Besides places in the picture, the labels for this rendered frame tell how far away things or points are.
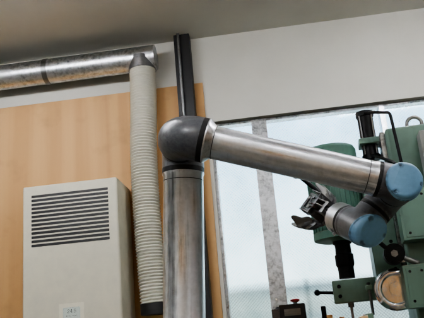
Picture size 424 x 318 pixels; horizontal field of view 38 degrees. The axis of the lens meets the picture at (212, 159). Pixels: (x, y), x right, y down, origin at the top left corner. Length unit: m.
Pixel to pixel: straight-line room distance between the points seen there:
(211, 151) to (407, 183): 0.48
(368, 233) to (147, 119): 2.09
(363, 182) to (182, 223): 0.47
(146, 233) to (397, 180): 2.00
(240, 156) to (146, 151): 1.94
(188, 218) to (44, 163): 2.24
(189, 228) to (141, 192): 1.77
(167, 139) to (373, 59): 2.34
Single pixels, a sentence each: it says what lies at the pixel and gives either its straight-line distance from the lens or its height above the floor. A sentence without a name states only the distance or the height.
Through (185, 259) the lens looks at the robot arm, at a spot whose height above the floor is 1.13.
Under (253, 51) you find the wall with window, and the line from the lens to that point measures 3.75.
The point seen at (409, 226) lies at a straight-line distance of 1.88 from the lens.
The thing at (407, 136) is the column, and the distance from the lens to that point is 2.03.
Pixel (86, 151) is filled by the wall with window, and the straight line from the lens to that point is 3.70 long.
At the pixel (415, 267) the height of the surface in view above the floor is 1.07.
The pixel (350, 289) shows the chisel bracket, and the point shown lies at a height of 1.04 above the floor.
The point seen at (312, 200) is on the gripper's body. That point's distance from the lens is 1.81.
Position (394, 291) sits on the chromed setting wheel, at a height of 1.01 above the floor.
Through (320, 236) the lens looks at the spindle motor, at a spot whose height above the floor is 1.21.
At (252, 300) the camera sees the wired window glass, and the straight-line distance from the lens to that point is 3.45.
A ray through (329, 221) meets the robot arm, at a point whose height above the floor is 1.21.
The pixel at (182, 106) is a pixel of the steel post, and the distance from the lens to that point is 3.56.
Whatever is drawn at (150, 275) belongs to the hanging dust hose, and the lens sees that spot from 3.27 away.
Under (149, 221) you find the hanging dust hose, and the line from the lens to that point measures 3.32.
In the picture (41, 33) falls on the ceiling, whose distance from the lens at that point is 3.74.
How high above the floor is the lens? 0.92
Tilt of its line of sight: 17 degrees up
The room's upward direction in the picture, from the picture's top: 5 degrees counter-clockwise
